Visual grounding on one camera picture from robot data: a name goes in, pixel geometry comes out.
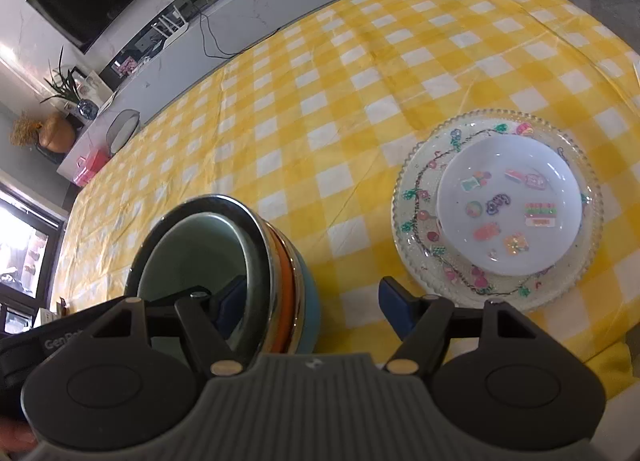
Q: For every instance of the potted green plant blue vase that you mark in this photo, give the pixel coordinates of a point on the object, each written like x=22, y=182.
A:
x=63, y=86

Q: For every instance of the orange steel bowl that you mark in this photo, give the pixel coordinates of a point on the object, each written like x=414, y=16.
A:
x=283, y=308

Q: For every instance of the white marble tv bench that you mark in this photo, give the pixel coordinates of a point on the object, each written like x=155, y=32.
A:
x=231, y=27

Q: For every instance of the small round stool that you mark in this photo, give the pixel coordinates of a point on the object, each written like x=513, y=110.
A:
x=122, y=129

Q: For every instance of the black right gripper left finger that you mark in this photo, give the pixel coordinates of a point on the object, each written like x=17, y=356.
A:
x=207, y=351

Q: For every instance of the orange round vase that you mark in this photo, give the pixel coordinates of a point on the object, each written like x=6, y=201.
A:
x=56, y=134

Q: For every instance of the teal steel bowl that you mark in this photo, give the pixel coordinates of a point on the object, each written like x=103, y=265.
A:
x=312, y=320

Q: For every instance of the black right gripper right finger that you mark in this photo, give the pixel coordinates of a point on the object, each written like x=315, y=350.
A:
x=421, y=324

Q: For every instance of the clear glass patterned plate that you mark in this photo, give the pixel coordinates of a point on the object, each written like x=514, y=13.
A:
x=590, y=220

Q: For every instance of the pink box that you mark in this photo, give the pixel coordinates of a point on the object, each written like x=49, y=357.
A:
x=89, y=166

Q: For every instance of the yellow checkered tablecloth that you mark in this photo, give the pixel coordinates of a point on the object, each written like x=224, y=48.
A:
x=310, y=127

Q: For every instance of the left human hand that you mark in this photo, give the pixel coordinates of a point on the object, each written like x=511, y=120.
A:
x=16, y=436

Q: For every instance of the small white sticker plate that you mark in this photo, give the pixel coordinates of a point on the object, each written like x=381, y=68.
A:
x=509, y=205

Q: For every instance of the white wifi router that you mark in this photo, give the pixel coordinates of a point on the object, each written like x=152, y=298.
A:
x=170, y=25

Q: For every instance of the white painted ceramic plate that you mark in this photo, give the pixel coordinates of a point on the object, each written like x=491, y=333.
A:
x=425, y=240

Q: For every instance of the green ceramic bowl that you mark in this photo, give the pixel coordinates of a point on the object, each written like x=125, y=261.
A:
x=209, y=249

